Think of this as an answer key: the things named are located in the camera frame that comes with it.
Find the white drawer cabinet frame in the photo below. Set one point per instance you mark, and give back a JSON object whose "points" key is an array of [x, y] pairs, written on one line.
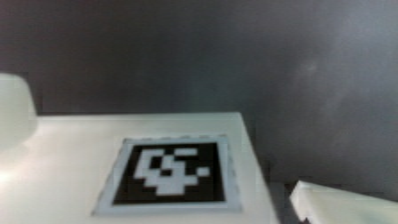
{"points": [[330, 206]]}

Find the white drawer box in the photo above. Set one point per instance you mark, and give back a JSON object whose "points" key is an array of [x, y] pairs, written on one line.
{"points": [[125, 169]]}

